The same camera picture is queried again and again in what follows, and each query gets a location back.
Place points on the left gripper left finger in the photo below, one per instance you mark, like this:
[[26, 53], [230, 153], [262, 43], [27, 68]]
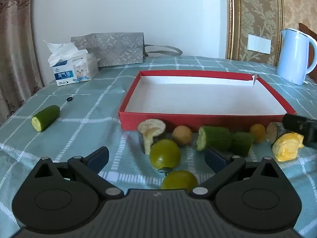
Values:
[[60, 197]]

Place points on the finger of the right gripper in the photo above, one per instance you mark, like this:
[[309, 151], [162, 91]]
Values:
[[302, 125]]

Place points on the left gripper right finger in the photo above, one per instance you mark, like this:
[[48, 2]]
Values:
[[246, 197]]

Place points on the small eggplant slice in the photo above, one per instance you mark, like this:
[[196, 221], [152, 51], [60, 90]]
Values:
[[274, 130]]

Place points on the small orange fruit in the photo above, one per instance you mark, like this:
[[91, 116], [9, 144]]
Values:
[[259, 133]]

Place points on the small cucumber chunk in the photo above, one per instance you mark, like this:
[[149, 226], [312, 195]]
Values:
[[241, 143]]

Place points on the large cucumber chunk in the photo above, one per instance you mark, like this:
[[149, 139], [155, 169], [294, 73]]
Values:
[[218, 138]]

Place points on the green tomato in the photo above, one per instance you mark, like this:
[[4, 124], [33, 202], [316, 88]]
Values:
[[179, 179], [165, 154]]

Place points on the brown longan fruit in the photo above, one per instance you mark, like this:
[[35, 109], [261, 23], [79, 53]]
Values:
[[182, 135]]

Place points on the eggplant piece with white flesh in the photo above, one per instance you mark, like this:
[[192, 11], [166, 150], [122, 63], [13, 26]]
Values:
[[149, 129]]

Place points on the light blue electric kettle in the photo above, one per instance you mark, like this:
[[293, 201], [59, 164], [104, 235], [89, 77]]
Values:
[[293, 60]]

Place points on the red shallow cardboard box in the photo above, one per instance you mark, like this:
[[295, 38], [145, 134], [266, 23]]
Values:
[[195, 98]]

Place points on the lone cucumber piece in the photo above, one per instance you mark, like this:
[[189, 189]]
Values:
[[45, 117]]

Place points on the beige floral curtain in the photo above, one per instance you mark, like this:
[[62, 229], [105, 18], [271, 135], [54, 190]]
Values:
[[20, 75]]

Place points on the tissue pack with cat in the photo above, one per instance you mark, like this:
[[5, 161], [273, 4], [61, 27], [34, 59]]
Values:
[[71, 65]]

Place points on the grey patterned paper bag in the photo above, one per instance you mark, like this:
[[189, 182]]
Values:
[[120, 48]]

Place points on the white wall switch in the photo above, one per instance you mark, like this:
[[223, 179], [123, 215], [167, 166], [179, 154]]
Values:
[[259, 44]]

